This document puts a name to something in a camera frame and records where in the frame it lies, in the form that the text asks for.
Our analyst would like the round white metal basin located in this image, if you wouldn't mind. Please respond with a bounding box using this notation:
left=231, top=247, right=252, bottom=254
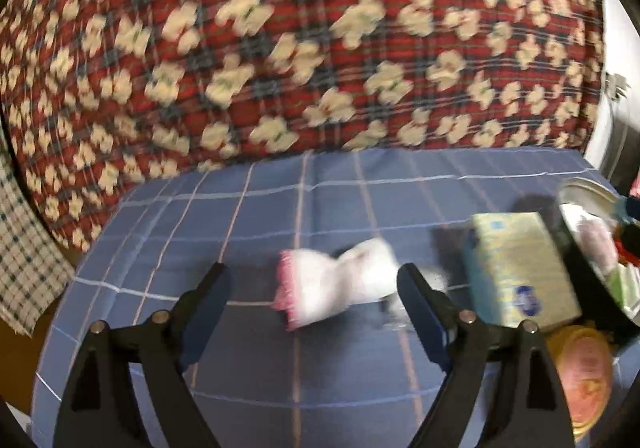
left=556, top=178, right=639, bottom=347

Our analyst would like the red satin pouch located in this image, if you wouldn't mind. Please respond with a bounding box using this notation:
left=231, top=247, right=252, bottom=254
left=615, top=235, right=640, bottom=265

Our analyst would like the white wall charger plug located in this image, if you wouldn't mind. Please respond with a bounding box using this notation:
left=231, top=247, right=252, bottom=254
left=604, top=73, right=629, bottom=102

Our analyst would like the fluffy pale pink plush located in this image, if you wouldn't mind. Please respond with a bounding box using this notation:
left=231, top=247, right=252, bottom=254
left=577, top=218, right=618, bottom=275

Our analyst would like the blue checked bed sheet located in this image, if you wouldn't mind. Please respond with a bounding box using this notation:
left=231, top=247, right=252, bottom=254
left=32, top=148, right=601, bottom=447

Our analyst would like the round yellow pink tin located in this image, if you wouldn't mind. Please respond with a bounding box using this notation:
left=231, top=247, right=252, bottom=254
left=547, top=325, right=613, bottom=444

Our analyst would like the yellow patterned tissue box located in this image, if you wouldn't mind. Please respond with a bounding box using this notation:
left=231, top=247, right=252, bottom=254
left=463, top=213, right=582, bottom=331

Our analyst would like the green white checked cloth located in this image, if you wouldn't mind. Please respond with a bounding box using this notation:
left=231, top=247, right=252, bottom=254
left=0, top=150, right=74, bottom=336

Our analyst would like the green tissue pack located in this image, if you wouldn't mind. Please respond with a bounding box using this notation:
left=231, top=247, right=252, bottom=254
left=608, top=264, right=640, bottom=318

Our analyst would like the clear plastic cotton bag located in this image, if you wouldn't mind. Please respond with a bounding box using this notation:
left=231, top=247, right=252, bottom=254
left=380, top=264, right=448, bottom=331

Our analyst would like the red plaid bear quilt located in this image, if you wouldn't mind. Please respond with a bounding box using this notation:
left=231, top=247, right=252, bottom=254
left=1, top=0, right=604, bottom=252

